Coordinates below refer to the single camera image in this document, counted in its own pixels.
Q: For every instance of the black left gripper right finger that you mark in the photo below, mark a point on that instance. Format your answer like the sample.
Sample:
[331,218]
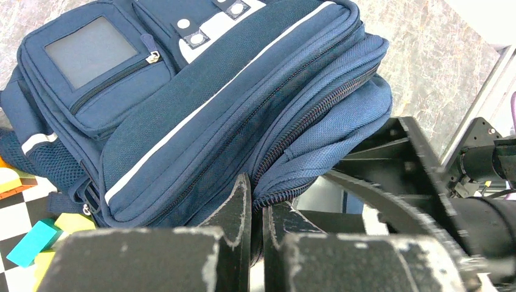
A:
[283,227]

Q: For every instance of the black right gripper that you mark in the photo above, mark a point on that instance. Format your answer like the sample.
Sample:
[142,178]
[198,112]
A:
[463,198]

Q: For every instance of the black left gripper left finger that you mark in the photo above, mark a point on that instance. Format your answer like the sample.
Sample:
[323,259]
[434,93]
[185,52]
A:
[227,268]

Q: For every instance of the navy blue student backpack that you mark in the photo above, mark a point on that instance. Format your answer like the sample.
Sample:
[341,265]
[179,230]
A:
[143,113]

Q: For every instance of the lime green toy block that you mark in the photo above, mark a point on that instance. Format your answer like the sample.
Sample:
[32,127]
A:
[71,223]

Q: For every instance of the teal toy block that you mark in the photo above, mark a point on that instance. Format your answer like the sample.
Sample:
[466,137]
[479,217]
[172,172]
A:
[41,237]

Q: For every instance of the yellow toy block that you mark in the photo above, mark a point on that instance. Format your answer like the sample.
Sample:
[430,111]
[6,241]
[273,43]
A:
[42,262]

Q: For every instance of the black white chessboard mat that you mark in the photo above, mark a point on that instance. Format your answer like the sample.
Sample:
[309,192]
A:
[18,214]

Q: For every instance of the orange yellow wedge block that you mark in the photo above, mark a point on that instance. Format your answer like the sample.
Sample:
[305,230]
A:
[14,181]

